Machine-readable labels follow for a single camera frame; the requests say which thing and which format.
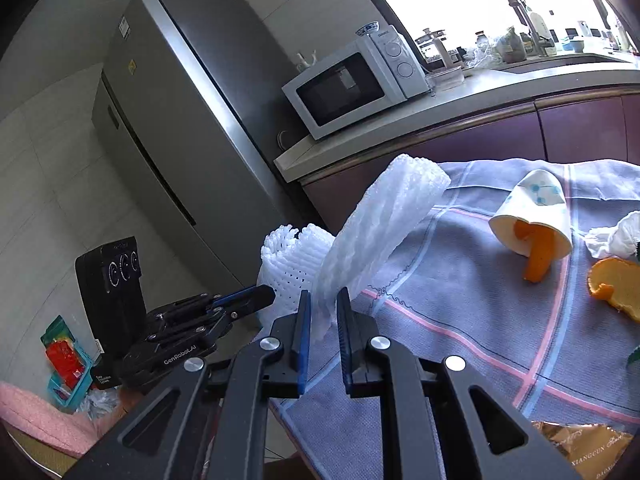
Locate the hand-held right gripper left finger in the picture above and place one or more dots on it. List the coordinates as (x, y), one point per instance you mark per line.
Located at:
(301, 355)

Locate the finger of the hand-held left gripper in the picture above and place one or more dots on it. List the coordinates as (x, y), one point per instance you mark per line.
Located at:
(260, 302)
(235, 296)

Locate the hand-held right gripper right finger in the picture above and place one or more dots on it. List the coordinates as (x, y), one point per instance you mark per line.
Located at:
(345, 355)

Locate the short white foam fruit net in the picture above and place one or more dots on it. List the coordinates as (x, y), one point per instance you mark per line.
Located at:
(287, 265)

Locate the long white foam fruit net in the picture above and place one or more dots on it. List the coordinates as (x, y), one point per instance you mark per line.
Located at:
(380, 230)

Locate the large orange peel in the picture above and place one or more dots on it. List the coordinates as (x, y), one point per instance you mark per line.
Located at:
(617, 285)

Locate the person's left forearm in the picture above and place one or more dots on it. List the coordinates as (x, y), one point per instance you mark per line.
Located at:
(45, 415)

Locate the red snack packet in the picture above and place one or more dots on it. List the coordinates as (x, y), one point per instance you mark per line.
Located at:
(65, 362)

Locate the teal floor basket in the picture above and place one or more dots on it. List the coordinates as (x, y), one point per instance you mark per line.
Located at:
(80, 385)

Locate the grey plaid tablecloth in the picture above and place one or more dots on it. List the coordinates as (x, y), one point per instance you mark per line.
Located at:
(450, 340)

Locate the white plastic bag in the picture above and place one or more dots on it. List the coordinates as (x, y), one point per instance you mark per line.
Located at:
(100, 402)

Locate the grey refrigerator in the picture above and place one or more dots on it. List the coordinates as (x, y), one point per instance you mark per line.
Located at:
(165, 125)

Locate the thin orange peel strip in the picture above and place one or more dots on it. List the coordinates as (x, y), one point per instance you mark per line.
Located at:
(540, 255)

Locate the white microwave oven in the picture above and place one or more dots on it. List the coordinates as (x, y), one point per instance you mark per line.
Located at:
(350, 85)

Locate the white patterned paper cup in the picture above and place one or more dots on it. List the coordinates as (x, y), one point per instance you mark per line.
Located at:
(537, 200)

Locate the golden snack wrapper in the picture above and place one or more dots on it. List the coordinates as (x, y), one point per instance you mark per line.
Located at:
(575, 447)

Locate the clear plastic food container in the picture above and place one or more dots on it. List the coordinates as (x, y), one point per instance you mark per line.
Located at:
(445, 78)

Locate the blue and white bowl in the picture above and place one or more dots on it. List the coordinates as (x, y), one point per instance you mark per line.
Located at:
(367, 28)

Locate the crumpled white tissue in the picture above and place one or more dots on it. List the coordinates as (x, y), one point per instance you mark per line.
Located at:
(617, 237)

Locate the glass electric kettle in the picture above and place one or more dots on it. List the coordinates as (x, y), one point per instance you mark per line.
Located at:
(434, 47)

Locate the white kitchen counter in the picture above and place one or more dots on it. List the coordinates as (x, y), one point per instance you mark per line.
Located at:
(500, 87)

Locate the purple base cabinets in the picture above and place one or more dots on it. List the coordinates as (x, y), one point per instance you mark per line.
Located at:
(575, 130)

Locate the glass jar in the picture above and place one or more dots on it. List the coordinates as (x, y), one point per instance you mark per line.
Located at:
(480, 42)

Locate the green vegetable bag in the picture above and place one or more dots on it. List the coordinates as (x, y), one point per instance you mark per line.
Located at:
(510, 45)

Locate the metal sink faucet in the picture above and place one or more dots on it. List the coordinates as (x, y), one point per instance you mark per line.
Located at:
(520, 10)

